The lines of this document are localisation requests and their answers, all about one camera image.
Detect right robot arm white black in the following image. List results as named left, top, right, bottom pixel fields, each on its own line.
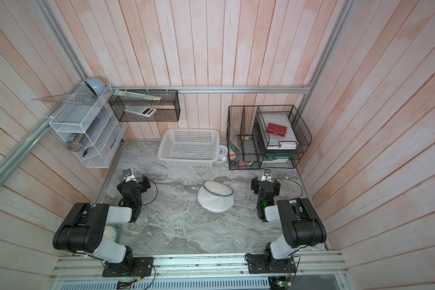
left=245, top=176, right=327, bottom=274

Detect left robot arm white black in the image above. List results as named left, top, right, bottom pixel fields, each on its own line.
left=53, top=169, right=153, bottom=279

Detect green books stack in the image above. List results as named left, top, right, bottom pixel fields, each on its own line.
left=253, top=121, right=296, bottom=162

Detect green analog clock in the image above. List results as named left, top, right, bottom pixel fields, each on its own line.
left=103, top=224, right=121, bottom=244

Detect colourful folders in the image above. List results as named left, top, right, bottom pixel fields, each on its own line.
left=228, top=128, right=243, bottom=161

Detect small white cup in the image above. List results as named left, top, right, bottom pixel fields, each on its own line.
left=216, top=145, right=228, bottom=163

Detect white notebook stack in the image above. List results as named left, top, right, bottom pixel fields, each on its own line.
left=257, top=112, right=299, bottom=150

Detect red wallet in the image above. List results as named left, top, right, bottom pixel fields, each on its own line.
left=267, top=123, right=287, bottom=137

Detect metal roll on shelf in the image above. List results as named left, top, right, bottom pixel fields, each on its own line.
left=66, top=133, right=88, bottom=152

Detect white perforated plastic basket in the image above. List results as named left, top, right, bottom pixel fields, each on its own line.
left=158, top=128, right=219, bottom=167

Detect white calculator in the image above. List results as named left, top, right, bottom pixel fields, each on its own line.
left=124, top=105, right=157, bottom=118

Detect clear triangle ruler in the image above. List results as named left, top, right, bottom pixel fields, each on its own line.
left=32, top=91, right=97, bottom=105

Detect grey round speaker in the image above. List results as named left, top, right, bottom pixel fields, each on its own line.
left=84, top=77, right=106, bottom=97

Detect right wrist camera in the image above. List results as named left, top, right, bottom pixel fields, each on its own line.
left=261, top=169, right=273, bottom=182

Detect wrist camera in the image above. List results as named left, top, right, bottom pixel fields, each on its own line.
left=261, top=169, right=273, bottom=182
left=122, top=169, right=137, bottom=182

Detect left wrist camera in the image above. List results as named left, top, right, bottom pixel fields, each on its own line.
left=122, top=169, right=137, bottom=182

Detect black wire desk organizer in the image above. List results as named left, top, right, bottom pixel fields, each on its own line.
left=227, top=105, right=312, bottom=170

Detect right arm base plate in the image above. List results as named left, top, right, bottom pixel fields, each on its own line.
left=245, top=253, right=297, bottom=274

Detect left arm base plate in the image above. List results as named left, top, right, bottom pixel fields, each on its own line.
left=101, top=257, right=154, bottom=278

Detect white wire wall shelf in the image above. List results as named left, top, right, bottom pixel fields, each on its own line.
left=50, top=83, right=126, bottom=169

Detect black wire wall basket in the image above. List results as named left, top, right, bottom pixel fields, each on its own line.
left=109, top=89, right=181, bottom=122

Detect aluminium front rail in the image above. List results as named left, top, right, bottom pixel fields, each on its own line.
left=49, top=249, right=349, bottom=282

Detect horizontal aluminium wall rail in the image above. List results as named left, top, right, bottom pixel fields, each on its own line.
left=112, top=86, right=311, bottom=94

